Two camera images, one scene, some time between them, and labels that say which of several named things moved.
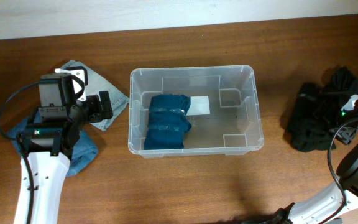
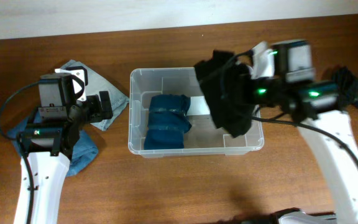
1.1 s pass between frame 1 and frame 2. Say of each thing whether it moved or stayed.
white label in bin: stayed
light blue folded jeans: stayed
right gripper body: moved
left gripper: stayed
